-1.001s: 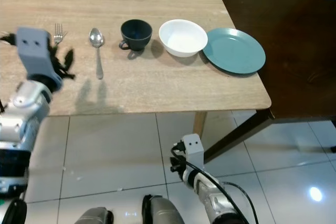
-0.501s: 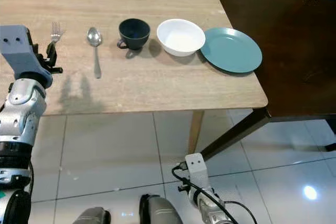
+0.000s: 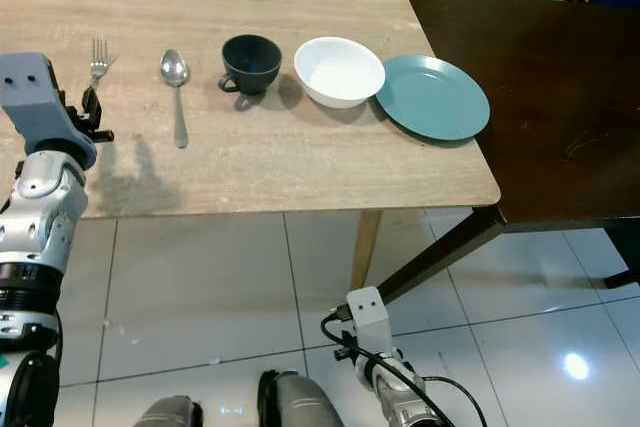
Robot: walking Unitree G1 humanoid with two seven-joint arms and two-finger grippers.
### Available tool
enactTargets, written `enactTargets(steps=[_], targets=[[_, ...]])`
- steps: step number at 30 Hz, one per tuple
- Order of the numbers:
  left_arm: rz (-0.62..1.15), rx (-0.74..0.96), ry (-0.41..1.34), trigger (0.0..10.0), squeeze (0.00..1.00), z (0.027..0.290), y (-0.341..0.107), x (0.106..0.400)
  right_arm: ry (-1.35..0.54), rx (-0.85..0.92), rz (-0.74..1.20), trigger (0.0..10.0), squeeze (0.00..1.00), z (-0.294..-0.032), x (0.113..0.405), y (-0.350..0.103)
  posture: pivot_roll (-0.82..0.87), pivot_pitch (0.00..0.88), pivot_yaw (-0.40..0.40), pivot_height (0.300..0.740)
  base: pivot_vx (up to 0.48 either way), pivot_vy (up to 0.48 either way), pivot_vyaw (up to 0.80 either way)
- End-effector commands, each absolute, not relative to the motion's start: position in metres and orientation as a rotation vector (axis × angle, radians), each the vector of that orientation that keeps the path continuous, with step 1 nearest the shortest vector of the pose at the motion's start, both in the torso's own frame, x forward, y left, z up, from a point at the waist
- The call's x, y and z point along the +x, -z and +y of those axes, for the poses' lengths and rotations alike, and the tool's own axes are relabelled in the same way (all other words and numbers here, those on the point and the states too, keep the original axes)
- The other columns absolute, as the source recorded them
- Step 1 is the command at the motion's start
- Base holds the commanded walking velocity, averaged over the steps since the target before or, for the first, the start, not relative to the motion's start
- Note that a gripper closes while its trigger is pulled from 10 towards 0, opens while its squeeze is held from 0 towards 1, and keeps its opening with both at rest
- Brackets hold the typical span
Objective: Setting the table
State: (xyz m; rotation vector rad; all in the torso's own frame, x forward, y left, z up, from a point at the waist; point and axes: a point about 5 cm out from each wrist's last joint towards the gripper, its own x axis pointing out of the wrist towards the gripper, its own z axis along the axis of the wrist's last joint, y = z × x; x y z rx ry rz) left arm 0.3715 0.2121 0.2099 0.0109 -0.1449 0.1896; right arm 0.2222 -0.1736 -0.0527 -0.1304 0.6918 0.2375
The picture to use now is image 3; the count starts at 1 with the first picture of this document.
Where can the silver metal fork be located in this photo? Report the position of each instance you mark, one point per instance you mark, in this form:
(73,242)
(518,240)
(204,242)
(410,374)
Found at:
(99,59)

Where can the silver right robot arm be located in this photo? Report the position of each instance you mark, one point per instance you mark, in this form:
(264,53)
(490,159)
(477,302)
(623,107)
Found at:
(405,397)

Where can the grey right robot leg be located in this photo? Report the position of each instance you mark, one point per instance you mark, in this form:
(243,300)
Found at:
(305,407)

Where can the grey robot leg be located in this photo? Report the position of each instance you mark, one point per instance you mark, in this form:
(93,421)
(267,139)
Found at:
(168,414)
(305,407)

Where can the silver metal spoon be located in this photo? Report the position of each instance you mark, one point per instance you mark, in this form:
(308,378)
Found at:
(174,69)

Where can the dark grey cup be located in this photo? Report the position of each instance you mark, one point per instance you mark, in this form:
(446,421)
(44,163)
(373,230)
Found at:
(253,59)

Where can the light wooden table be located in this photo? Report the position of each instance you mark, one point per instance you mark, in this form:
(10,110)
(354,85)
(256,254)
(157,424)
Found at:
(260,172)

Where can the grey left robot leg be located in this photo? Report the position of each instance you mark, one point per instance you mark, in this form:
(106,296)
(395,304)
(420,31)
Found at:
(168,414)

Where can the white bowl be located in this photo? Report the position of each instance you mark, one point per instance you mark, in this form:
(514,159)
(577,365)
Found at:
(340,72)

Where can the teal plate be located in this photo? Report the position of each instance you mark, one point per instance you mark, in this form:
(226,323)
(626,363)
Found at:
(435,97)

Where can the dark brown wooden table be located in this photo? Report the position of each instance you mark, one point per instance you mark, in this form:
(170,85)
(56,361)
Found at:
(560,97)

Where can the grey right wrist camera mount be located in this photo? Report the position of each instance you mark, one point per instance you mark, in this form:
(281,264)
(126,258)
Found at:
(368,317)

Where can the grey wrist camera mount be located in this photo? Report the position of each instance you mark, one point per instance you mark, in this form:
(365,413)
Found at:
(35,97)
(368,317)

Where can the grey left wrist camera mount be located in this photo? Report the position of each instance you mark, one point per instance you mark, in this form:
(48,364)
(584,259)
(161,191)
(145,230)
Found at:
(35,97)

